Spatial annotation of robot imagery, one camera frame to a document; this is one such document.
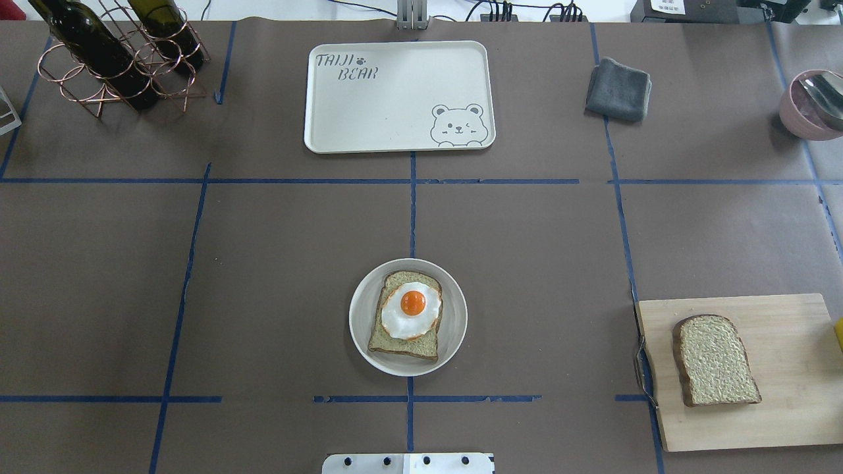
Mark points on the dark wine bottle right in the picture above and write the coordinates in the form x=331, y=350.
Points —
x=164, y=21

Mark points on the white round plate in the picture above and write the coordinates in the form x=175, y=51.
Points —
x=361, y=318

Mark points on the bread slice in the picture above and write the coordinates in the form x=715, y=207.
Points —
x=712, y=363
x=424, y=347

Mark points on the yellow lemon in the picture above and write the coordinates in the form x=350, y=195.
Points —
x=838, y=330

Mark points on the cream bear tray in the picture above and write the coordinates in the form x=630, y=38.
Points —
x=406, y=96

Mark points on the copper wire bottle rack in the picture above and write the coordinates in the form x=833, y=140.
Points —
x=135, y=53

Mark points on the dark wine bottle left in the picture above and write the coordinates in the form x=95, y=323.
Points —
x=85, y=35

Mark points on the grey folded cloth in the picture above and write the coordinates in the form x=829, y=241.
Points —
x=618, y=91

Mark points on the fried egg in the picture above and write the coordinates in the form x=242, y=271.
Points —
x=411, y=310

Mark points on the metal spoon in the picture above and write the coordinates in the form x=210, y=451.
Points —
x=825, y=95

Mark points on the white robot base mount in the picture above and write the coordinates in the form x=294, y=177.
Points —
x=425, y=462

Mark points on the dark wine bottle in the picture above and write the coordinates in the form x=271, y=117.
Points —
x=164, y=21
x=85, y=35

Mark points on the wooden cutting board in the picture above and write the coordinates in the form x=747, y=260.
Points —
x=794, y=357

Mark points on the pink bowl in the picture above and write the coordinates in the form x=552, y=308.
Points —
x=800, y=114

